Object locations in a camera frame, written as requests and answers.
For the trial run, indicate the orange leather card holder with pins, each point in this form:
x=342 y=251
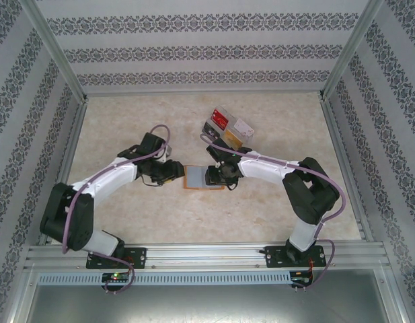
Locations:
x=193 y=176

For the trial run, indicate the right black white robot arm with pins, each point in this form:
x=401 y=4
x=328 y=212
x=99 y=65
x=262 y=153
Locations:
x=261 y=168

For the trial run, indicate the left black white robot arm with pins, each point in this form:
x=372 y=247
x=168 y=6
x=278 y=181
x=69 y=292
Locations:
x=109 y=173

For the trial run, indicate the gold credit card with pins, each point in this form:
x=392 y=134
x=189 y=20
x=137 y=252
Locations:
x=234 y=138

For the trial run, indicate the white credit card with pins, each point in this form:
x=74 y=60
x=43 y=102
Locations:
x=242 y=127

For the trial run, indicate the red credit card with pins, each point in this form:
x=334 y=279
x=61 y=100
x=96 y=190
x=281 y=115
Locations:
x=220 y=121

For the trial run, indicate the clear acrylic organizer box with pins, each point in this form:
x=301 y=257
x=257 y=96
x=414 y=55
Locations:
x=232 y=127

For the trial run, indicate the grey metal sheet panel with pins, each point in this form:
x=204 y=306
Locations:
x=207 y=306

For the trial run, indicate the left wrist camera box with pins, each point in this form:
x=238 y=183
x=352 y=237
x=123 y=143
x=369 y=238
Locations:
x=167 y=154

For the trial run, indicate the aluminium mounting rail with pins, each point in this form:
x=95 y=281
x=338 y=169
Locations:
x=200 y=255

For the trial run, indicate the aluminium table side rail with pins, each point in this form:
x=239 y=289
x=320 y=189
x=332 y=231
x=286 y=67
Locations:
x=335 y=134
x=70 y=148

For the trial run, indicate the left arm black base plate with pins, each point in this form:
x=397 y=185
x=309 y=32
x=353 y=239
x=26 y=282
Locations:
x=136 y=257

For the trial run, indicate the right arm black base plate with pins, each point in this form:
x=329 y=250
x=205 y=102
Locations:
x=274 y=257

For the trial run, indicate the aluminium frame post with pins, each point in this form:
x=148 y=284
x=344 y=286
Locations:
x=56 y=50
x=351 y=50

